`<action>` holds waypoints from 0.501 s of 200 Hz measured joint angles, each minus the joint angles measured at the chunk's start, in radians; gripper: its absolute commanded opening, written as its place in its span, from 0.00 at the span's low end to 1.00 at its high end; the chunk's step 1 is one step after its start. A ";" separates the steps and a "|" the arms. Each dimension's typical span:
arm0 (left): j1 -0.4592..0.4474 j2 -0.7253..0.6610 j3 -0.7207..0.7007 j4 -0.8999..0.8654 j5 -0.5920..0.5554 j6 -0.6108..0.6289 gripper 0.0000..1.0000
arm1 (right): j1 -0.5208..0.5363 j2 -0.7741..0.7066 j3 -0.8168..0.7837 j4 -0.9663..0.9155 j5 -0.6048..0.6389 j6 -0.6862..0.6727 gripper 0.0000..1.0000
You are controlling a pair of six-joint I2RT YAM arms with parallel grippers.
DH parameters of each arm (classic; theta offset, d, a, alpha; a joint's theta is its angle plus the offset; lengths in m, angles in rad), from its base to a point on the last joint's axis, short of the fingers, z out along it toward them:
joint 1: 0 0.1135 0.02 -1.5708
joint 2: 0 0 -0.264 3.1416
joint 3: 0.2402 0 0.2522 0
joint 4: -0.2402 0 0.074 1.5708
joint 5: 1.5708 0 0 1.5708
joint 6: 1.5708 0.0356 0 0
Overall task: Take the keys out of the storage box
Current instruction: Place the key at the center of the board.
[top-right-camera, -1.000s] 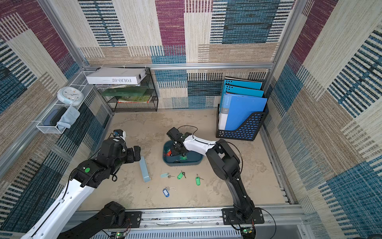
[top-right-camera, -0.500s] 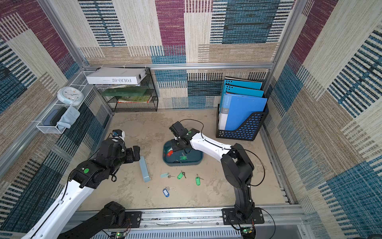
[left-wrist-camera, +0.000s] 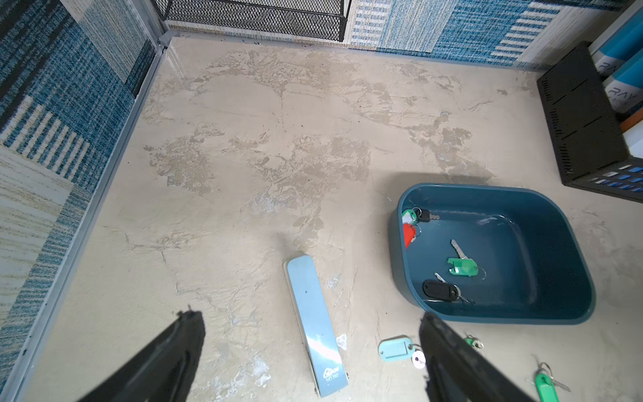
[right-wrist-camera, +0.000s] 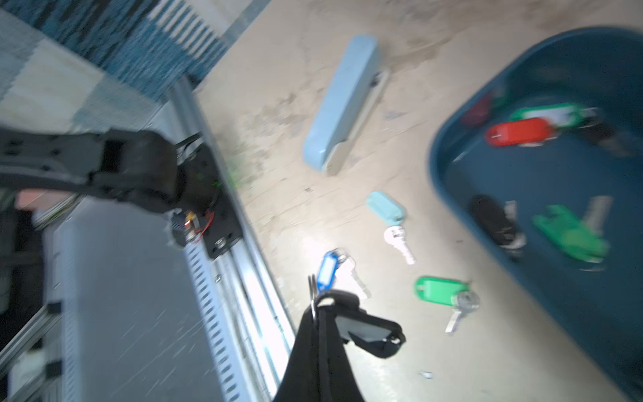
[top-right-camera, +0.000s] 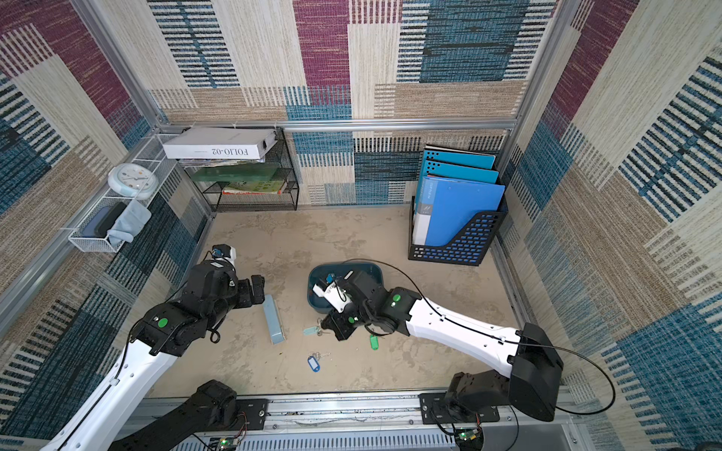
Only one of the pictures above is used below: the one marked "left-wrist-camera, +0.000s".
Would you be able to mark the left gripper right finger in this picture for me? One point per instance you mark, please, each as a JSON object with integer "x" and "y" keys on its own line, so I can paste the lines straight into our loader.
{"x": 456, "y": 371}

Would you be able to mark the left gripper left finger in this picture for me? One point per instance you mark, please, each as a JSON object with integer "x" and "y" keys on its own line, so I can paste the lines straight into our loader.
{"x": 162, "y": 371}

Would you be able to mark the key with green tag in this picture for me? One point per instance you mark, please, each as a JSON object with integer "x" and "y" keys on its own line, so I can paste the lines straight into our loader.
{"x": 462, "y": 265}
{"x": 474, "y": 342}
{"x": 545, "y": 383}

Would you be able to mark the key with teal tag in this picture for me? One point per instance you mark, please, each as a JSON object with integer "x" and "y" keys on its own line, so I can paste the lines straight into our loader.
{"x": 402, "y": 348}

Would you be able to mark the key with black white tag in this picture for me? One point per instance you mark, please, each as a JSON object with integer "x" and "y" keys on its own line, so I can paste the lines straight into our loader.
{"x": 440, "y": 291}

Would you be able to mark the key with red tag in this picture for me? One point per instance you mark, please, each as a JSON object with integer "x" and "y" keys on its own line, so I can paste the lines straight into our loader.
{"x": 411, "y": 232}

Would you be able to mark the teal plastic storage box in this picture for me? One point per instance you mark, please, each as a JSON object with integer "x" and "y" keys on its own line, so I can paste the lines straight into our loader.
{"x": 536, "y": 272}

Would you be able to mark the light blue rectangular case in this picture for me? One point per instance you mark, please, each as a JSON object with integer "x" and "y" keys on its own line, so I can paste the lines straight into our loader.
{"x": 316, "y": 327}

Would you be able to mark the black mesh file holder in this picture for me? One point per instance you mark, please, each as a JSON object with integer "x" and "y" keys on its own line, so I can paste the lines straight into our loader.
{"x": 588, "y": 143}

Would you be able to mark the black wire shelf rack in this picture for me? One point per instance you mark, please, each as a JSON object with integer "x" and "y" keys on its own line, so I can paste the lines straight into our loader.
{"x": 319, "y": 20}

